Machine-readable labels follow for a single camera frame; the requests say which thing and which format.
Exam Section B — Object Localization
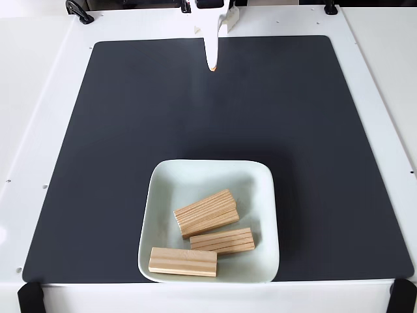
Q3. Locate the black rubber mat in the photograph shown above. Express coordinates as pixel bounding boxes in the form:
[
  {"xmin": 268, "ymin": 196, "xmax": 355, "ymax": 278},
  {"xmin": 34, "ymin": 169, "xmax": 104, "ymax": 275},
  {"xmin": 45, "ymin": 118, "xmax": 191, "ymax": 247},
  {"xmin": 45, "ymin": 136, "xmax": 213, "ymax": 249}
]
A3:
[{"xmin": 22, "ymin": 35, "xmax": 414, "ymax": 284}]

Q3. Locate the black corner bracket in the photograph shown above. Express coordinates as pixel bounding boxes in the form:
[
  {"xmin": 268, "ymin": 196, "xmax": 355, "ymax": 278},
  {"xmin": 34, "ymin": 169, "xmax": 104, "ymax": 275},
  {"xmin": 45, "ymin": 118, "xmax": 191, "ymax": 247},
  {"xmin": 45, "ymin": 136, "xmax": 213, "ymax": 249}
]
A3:
[
  {"xmin": 16, "ymin": 280, "xmax": 45, "ymax": 313},
  {"xmin": 387, "ymin": 278, "xmax": 417, "ymax": 313}
]

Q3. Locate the pale green square plate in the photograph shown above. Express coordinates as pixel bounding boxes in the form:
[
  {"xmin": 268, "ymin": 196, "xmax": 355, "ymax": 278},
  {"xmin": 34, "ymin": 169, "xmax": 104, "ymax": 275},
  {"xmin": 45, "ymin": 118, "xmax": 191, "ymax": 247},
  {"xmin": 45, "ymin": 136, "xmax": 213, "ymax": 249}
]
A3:
[{"xmin": 137, "ymin": 158, "xmax": 280, "ymax": 284}]

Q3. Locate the wooden block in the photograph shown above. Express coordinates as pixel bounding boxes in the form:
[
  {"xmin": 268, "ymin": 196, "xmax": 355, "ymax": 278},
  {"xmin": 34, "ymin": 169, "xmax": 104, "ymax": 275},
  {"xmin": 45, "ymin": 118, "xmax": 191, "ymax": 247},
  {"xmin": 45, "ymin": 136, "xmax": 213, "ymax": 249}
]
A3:
[
  {"xmin": 189, "ymin": 227, "xmax": 255, "ymax": 255},
  {"xmin": 149, "ymin": 246, "xmax": 218, "ymax": 278},
  {"xmin": 179, "ymin": 205, "xmax": 241, "ymax": 239},
  {"xmin": 173, "ymin": 188, "xmax": 237, "ymax": 230}
]

